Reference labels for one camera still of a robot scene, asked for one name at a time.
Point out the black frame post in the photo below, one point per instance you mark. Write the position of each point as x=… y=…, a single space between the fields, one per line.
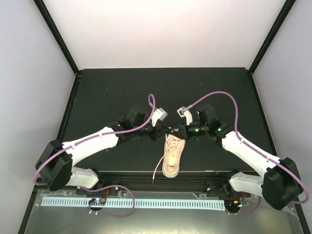
x=278 y=22
x=41 y=6

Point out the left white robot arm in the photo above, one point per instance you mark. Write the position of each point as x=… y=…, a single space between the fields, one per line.
x=57 y=164

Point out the beige knit sneaker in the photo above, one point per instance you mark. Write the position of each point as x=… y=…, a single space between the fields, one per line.
x=173 y=149

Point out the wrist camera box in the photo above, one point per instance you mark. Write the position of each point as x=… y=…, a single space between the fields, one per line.
x=159 y=114
x=184 y=113

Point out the right small circuit board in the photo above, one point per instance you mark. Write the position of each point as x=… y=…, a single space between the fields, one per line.
x=235 y=203

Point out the small circuit board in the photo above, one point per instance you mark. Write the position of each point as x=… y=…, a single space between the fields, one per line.
x=97 y=201
x=235 y=203

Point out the left small circuit board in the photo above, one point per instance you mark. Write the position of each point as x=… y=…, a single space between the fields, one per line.
x=97 y=201

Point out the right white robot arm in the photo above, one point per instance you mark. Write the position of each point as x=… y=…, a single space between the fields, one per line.
x=277 y=180

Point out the right black frame post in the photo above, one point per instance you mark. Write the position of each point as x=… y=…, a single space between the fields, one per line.
x=278 y=22

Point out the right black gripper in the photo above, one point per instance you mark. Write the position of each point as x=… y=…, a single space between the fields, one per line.
x=184 y=131

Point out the black aluminium front rail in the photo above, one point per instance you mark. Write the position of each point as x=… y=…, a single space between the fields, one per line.
x=210 y=183

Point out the left black frame post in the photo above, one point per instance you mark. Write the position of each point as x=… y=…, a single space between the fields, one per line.
x=41 y=6

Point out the light blue slotted cable duct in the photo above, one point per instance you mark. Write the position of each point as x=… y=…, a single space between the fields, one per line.
x=138 y=203

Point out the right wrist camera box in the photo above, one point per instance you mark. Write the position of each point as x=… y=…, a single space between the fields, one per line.
x=184 y=113

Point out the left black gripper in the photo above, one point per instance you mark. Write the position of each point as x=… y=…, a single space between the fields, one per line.
x=158 y=131

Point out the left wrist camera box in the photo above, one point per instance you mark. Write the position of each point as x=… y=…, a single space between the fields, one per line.
x=159 y=114

